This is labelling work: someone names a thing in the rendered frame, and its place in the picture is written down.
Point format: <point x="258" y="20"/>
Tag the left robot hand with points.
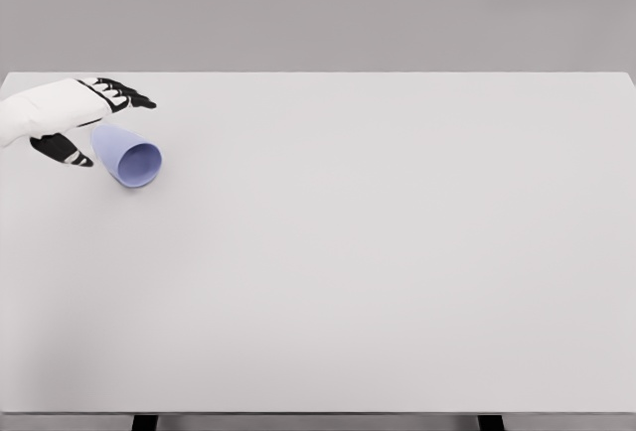
<point x="69" y="103"/>

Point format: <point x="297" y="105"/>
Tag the light blue cup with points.
<point x="130" y="154"/>

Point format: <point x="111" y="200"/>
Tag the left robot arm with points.
<point x="10" y="120"/>

